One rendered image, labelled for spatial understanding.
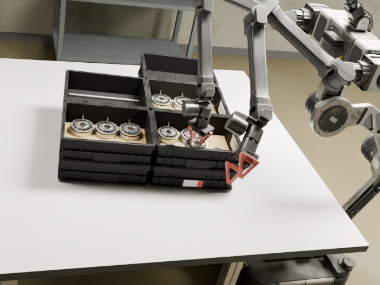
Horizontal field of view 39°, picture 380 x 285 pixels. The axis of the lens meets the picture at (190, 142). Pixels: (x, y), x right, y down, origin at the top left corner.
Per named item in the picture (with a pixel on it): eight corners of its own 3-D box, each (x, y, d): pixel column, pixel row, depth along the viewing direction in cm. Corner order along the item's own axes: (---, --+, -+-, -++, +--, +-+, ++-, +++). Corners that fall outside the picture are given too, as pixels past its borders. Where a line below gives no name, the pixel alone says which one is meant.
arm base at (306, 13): (308, 35, 243) (317, 10, 237) (293, 34, 241) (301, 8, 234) (300, 27, 250) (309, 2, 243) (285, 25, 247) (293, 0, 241)
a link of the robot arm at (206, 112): (215, 106, 226) (211, 99, 230) (200, 106, 224) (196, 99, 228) (211, 120, 230) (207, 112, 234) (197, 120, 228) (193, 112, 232)
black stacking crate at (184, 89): (214, 104, 292) (219, 86, 286) (225, 136, 269) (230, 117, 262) (142, 98, 283) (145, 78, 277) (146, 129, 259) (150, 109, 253)
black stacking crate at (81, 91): (141, 98, 283) (145, 78, 277) (146, 129, 259) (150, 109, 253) (64, 90, 273) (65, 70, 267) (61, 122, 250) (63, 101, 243)
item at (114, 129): (117, 123, 250) (118, 122, 250) (117, 135, 242) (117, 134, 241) (96, 120, 248) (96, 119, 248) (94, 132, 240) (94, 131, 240)
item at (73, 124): (94, 121, 248) (94, 120, 247) (93, 133, 239) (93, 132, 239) (71, 118, 245) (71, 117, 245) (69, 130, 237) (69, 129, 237)
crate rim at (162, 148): (230, 120, 263) (231, 116, 262) (244, 157, 239) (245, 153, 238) (149, 113, 254) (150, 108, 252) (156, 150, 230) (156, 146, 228)
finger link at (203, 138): (199, 151, 235) (204, 133, 230) (188, 142, 238) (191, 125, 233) (209, 145, 240) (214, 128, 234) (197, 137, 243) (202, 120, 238)
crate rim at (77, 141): (149, 113, 254) (150, 108, 252) (155, 150, 230) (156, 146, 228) (63, 104, 244) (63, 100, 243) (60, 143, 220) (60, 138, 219)
